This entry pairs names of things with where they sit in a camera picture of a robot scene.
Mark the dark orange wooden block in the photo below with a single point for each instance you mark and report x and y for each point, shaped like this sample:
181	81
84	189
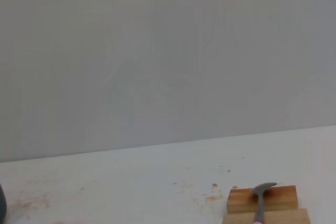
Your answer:
283	197

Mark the grey ceramic coffee cup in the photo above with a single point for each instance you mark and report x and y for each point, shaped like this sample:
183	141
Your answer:
2	200

